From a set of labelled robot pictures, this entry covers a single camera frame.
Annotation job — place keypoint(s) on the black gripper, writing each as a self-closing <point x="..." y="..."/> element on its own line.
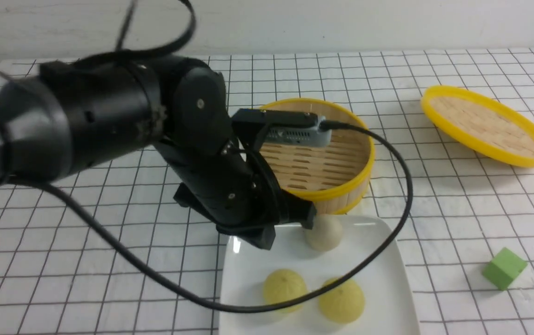
<point x="241" y="195"/>

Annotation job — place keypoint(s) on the yellow-rimmed bamboo steamer lid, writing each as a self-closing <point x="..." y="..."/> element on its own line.
<point x="481" y="124"/>

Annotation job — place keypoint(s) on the yellow-rimmed bamboo steamer basket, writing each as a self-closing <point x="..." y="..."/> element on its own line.
<point x="335" y="178"/>

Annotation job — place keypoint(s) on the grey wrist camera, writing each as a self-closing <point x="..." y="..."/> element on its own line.
<point x="295" y="128"/>

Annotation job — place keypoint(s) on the white steamed bun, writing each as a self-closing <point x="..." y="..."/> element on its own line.
<point x="326" y="233"/>

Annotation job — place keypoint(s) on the white square plate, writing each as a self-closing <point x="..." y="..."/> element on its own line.
<point x="389" y="301"/>

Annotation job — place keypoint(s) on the green cube block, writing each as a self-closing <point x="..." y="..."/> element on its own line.
<point x="504" y="268"/>

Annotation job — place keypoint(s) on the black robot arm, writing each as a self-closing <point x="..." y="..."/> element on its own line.
<point x="66" y="120"/>

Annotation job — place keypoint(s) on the yellow steamed bun on plate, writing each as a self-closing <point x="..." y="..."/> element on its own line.
<point x="344" y="304"/>

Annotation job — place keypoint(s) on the yellow steamed bun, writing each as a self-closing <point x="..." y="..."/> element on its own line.
<point x="283" y="285"/>
<point x="344" y="304"/>

